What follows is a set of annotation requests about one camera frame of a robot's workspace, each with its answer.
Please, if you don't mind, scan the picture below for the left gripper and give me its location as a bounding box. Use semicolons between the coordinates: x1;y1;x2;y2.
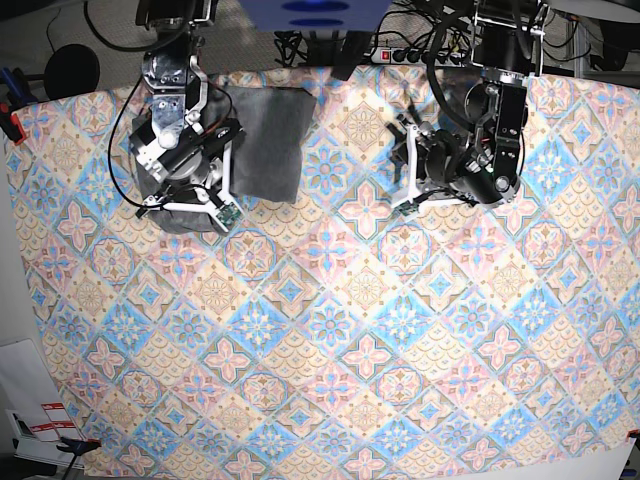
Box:
387;113;480;195

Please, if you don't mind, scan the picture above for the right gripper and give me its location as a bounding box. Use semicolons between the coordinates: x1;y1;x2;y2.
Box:
159;147;225;200

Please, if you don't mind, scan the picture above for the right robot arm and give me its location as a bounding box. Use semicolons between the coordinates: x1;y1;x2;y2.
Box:
83;1;218;186

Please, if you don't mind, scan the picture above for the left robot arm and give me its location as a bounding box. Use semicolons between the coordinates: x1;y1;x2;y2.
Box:
387;1;549;216

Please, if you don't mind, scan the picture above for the white power strip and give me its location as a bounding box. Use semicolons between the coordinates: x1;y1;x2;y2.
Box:
369;47;465;67

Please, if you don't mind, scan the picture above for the black round stool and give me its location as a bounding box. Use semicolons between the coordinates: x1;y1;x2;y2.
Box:
25;44;101;100

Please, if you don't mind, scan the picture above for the patterned tablecloth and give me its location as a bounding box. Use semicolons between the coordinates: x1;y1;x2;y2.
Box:
6;66;639;479

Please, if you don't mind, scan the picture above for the red table clamp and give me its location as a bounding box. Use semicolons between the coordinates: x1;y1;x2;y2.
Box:
0;102;26;145

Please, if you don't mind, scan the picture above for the white box with labels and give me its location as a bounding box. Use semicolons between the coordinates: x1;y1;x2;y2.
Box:
1;339;82;468

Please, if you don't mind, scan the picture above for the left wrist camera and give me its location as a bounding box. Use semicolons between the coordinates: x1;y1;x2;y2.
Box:
396;201;419;218

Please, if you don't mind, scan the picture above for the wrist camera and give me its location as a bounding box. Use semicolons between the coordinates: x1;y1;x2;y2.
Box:
396;201;419;218
216;203;242;230

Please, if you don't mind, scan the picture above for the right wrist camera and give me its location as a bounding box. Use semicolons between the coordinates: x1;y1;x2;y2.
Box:
216;203;242;230

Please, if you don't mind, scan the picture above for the black centre post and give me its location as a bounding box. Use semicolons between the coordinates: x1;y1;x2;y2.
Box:
331;31;373;81

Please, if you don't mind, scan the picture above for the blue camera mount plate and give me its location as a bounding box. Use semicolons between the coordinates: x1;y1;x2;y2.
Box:
239;0;391;32

